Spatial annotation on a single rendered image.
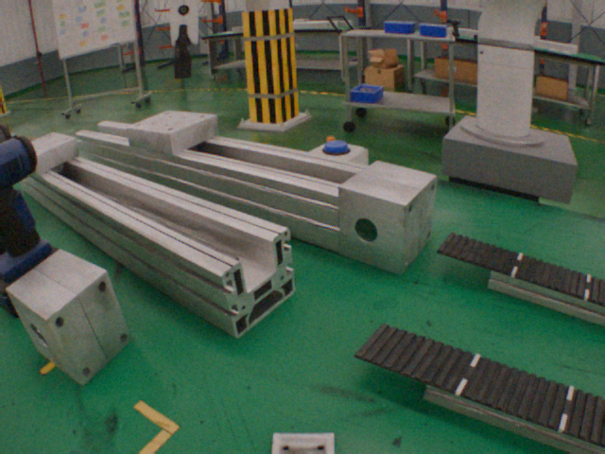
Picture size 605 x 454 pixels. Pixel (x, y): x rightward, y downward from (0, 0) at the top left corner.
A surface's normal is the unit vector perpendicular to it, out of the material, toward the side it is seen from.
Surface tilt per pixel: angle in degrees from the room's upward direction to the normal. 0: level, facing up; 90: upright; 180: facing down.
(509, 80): 86
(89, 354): 90
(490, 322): 0
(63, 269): 0
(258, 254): 90
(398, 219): 90
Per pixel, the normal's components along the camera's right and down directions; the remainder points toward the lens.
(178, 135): 0.80, 0.26
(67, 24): -0.18, 0.50
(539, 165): -0.51, 0.45
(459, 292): -0.06, -0.87
